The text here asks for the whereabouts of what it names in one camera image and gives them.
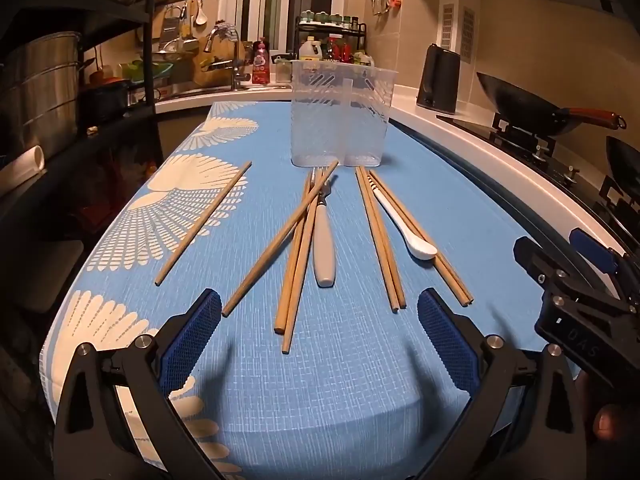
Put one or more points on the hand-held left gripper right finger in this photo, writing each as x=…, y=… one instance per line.
x=445, y=340

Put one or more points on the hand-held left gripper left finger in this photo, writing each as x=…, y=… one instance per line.
x=195, y=340

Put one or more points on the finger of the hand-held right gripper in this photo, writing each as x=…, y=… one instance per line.
x=592, y=250
x=532, y=260

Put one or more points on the wooden chopstick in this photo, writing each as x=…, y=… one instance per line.
x=204, y=223
x=288, y=334
x=257, y=269
x=456, y=292
x=394, y=278
x=282, y=310
x=387, y=280

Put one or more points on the pair wooden chopsticks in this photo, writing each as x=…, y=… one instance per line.
x=462, y=289

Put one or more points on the clear plastic utensil holder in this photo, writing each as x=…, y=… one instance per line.
x=340, y=115

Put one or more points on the person's right hand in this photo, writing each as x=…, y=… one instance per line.
x=610, y=420

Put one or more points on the black gas stove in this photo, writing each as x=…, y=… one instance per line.
x=565, y=160

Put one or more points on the black pan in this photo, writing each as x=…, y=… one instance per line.
x=625, y=160

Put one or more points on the blue printed tablecloth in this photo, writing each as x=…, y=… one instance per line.
x=350, y=400

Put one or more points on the black electric kettle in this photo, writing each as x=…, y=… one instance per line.
x=440, y=80

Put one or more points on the white roll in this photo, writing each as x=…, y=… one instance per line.
x=25, y=162

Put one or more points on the small black pot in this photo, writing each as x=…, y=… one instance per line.
x=102, y=97

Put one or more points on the metal kitchen faucet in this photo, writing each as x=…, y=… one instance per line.
x=235, y=67

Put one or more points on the wooden cutting board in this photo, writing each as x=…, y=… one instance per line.
x=220, y=65

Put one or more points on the green basket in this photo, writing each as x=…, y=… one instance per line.
x=150, y=67

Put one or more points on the pink dish soap bottle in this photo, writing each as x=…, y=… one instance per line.
x=260, y=65

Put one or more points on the black shelving rack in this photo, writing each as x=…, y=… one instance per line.
x=145, y=60

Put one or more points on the black spice rack with bottles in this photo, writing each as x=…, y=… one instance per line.
x=335, y=42

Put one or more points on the large steel stockpot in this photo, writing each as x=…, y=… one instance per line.
x=40, y=90

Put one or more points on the hanging metal grater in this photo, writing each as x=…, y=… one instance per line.
x=171, y=25

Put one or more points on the hanging white ladle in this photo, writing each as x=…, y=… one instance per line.
x=200, y=12

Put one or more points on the window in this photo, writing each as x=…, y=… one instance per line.
x=265, y=0

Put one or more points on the white wall vent panel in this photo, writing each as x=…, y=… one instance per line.
x=468, y=32
x=447, y=25

